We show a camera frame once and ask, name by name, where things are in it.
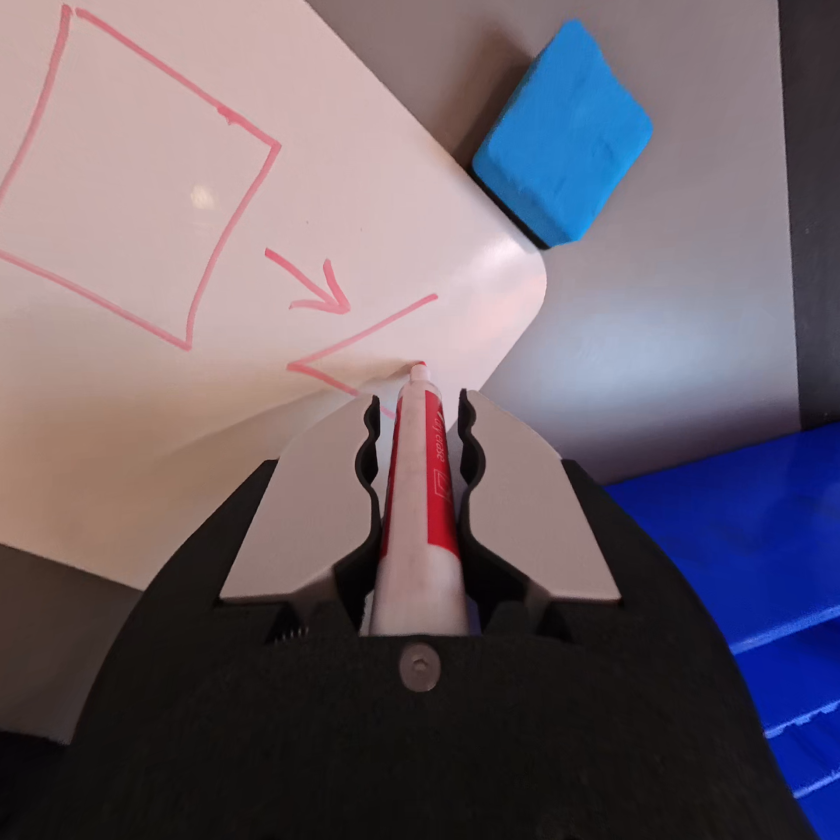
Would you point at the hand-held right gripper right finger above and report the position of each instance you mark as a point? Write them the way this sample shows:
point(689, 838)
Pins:
point(545, 538)

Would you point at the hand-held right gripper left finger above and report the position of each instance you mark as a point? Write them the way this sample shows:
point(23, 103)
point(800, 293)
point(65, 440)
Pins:
point(295, 538)

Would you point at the red whiteboard marker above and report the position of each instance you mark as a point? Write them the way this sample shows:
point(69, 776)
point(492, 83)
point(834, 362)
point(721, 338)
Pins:
point(418, 551)

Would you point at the white whiteboard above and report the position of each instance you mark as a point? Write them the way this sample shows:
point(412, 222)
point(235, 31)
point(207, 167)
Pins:
point(131, 433)

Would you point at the blue storage bin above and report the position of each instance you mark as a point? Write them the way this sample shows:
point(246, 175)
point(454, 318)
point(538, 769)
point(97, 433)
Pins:
point(761, 565)

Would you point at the blue whiteboard eraser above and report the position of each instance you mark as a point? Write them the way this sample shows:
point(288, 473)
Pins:
point(565, 125)

